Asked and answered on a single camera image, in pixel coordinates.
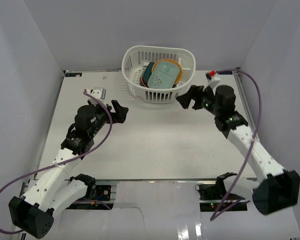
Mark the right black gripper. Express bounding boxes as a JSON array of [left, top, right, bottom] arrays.
[[176, 83, 222, 117]]

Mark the woven bamboo round plate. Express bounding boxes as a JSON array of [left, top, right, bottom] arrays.
[[151, 58, 183, 85]]

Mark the pale green rectangular plate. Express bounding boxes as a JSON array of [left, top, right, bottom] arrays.
[[147, 61, 180, 89]]

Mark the red rimmed cream plate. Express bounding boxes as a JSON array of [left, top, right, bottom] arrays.
[[139, 76, 148, 88]]

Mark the dark teal square plate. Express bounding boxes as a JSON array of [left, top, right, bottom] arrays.
[[143, 62, 155, 84]]

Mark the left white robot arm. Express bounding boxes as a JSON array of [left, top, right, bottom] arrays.
[[8, 100, 129, 239]]

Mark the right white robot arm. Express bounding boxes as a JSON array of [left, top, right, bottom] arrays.
[[176, 85, 300, 216]]

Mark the white plastic dish bin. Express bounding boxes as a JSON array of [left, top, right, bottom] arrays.
[[121, 45, 196, 104]]

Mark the left blue table label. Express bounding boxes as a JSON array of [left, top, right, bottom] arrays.
[[64, 72, 82, 78]]

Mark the blue table label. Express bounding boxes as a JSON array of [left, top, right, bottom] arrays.
[[217, 70, 233, 75], [64, 72, 82, 78]]

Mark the right blue table label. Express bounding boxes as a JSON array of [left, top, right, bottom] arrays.
[[217, 70, 233, 75]]

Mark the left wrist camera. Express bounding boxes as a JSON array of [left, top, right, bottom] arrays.
[[83, 87, 107, 106]]

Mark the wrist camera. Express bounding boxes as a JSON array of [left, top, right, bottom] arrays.
[[83, 87, 107, 106], [205, 70, 221, 89]]

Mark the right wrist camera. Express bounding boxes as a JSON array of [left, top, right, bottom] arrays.
[[205, 70, 221, 89]]

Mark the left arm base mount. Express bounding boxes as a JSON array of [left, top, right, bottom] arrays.
[[67, 185, 114, 211]]

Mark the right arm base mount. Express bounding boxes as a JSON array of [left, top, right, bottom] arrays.
[[194, 172, 248, 213]]

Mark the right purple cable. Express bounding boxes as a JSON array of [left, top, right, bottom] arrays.
[[209, 69, 263, 222]]

